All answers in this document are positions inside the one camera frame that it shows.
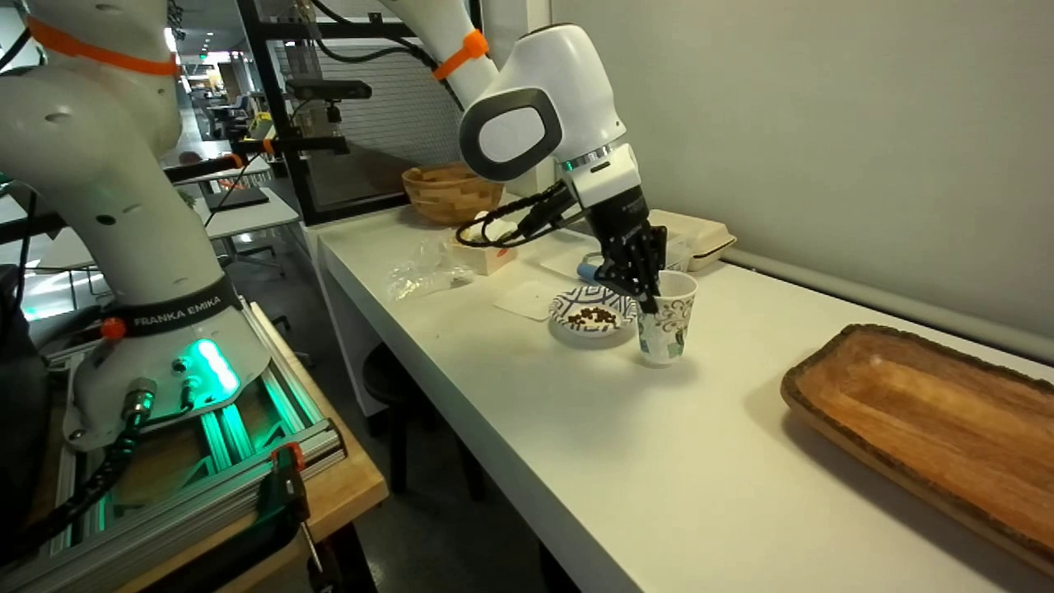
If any grey base cable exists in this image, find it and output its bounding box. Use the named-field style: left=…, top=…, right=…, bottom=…
left=0, top=374, right=159, bottom=564

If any white bowl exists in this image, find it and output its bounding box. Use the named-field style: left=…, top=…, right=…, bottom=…
left=634, top=267, right=701, bottom=368

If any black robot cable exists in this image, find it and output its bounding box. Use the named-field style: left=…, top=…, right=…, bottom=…
left=451, top=179, right=590, bottom=250

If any folded beige cloth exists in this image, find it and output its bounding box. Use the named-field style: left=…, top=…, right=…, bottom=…
left=645, top=208, right=741, bottom=276

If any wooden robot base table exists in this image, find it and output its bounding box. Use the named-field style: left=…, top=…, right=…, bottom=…
left=110, top=437, right=392, bottom=593

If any black orange clamp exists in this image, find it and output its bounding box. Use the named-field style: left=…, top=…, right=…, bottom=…
left=255, top=442, right=334, bottom=587

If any white paper napkin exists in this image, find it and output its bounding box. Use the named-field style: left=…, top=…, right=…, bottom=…
left=492, top=276, right=574, bottom=321

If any clear plastic bag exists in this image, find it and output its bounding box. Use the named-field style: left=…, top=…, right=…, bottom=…
left=382, top=236, right=478, bottom=305

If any black metal shelf frame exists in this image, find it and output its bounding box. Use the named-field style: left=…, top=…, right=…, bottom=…
left=233, top=0, right=466, bottom=228

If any aluminium base frame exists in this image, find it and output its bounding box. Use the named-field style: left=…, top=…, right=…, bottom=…
left=0, top=300, right=348, bottom=593

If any rectangular wooden tray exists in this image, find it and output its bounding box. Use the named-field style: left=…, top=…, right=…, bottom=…
left=778, top=320, right=1054, bottom=582

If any wicker basket with cloth liner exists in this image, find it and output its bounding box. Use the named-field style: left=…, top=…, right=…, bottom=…
left=399, top=160, right=505, bottom=231

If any orange strap on shoulder link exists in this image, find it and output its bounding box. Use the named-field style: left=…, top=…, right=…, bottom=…
left=24, top=16, right=184, bottom=78

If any orange strap on wrist link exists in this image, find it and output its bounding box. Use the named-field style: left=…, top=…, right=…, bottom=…
left=430, top=26, right=493, bottom=85

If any blue white patterned plate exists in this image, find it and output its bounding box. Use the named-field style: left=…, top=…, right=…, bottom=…
left=546, top=281, right=641, bottom=352

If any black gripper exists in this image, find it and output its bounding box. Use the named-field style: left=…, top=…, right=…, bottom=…
left=584, top=182, right=672, bottom=320

